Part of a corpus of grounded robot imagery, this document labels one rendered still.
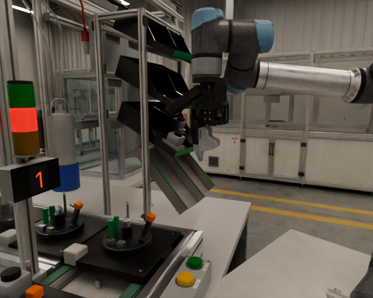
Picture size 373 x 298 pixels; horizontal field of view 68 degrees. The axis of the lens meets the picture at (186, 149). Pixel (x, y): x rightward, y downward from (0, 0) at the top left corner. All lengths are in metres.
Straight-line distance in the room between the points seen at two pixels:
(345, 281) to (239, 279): 0.31
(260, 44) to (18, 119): 0.56
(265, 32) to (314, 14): 8.70
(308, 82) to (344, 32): 8.48
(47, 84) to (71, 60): 11.43
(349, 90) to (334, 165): 3.85
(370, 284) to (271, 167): 4.11
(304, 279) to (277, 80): 0.58
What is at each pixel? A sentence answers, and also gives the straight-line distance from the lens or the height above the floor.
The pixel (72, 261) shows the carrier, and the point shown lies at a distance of 0.83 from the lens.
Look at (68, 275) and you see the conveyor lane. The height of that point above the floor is 0.93.
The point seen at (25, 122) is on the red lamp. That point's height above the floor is 1.33.
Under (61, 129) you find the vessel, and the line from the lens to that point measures 1.67.
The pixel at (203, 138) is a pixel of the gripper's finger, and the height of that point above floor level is 1.28.
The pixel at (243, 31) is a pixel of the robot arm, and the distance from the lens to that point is 0.70.
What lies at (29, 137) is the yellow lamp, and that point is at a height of 1.30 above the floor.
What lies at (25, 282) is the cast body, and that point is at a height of 1.07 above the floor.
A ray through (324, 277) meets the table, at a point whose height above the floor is 0.86.
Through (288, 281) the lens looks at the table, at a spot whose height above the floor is 0.86.
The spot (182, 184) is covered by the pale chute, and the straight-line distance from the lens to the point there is 1.08.
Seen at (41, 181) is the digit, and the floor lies 1.20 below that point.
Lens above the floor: 1.38
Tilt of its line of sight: 10 degrees down
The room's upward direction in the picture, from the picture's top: straight up
